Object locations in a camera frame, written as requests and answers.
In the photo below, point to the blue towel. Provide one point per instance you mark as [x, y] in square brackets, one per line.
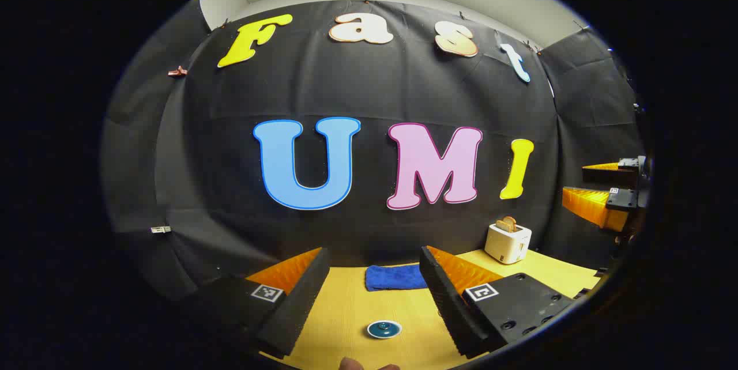
[395, 278]

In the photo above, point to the copper clip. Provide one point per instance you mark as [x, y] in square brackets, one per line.
[177, 72]

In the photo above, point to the white toaster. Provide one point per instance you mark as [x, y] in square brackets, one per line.
[506, 246]

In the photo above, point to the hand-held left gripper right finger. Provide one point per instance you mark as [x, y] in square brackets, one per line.
[447, 301]

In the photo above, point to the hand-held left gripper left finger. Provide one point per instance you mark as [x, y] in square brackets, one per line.
[300, 301]

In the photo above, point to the white clip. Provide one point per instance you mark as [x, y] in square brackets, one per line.
[160, 229]

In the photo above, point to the black backdrop cloth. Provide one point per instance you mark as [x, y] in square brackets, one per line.
[369, 93]

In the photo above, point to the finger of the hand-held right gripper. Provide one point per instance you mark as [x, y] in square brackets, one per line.
[594, 207]
[602, 177]

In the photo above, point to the toasted bread slice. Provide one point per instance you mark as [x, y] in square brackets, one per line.
[506, 224]

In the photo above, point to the white teacup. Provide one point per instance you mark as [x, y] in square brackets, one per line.
[369, 331]

